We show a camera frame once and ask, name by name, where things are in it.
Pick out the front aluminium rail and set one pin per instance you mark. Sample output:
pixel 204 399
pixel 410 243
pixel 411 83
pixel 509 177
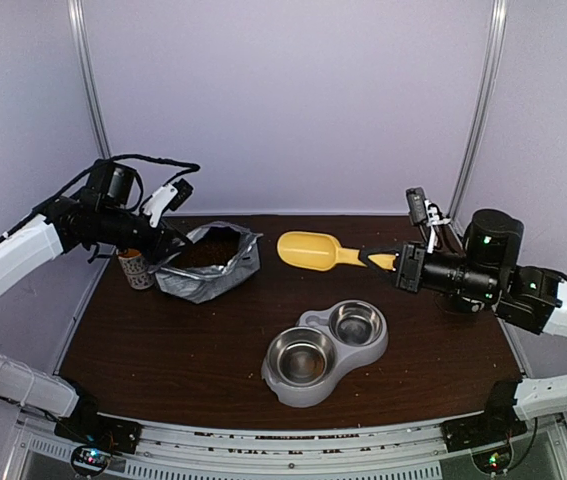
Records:
pixel 415 450

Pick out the left aluminium frame post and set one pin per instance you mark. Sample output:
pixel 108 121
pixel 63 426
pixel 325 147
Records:
pixel 81 41

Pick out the dark blue dotted bowl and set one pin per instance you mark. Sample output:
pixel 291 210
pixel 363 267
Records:
pixel 468 306

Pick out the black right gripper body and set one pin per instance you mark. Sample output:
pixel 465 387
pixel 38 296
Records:
pixel 413 267

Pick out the purple pet food bag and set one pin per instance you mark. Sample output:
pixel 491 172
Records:
pixel 200 285

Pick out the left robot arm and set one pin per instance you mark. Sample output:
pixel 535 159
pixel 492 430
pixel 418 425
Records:
pixel 90 210

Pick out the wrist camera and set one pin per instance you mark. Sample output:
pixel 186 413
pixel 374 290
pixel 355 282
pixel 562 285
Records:
pixel 416 205
pixel 183 191

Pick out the grey double bowl feeder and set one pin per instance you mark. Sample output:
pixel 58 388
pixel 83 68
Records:
pixel 348 358

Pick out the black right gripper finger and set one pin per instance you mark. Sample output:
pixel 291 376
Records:
pixel 386 267
pixel 395 250

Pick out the patterned mug orange inside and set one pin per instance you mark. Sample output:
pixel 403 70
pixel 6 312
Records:
pixel 135 269

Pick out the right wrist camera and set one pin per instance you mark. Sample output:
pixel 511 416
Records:
pixel 416 205

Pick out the yellow plastic scoop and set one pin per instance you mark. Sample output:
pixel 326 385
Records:
pixel 315 251

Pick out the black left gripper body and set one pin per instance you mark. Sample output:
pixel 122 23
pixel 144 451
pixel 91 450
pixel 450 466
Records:
pixel 151 250

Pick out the steel bowl far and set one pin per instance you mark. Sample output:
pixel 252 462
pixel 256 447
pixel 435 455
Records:
pixel 356 323

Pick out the steel bowl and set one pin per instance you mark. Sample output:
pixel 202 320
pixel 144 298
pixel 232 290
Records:
pixel 356 323
pixel 301 356

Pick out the steel bowl near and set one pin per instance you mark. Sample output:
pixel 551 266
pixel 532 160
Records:
pixel 301 356

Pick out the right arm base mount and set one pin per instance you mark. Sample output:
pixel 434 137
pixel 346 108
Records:
pixel 488 441

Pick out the aluminium frame post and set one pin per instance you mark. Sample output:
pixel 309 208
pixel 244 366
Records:
pixel 81 41
pixel 491 65

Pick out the right aluminium frame post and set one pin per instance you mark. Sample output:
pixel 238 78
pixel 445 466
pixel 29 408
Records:
pixel 491 65

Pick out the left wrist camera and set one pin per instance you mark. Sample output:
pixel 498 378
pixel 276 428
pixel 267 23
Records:
pixel 183 191

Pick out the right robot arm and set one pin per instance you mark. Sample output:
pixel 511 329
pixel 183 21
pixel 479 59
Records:
pixel 487 273

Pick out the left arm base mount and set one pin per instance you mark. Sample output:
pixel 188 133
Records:
pixel 99 445

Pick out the brown kibble inside bag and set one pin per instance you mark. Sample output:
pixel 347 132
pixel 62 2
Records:
pixel 210 251

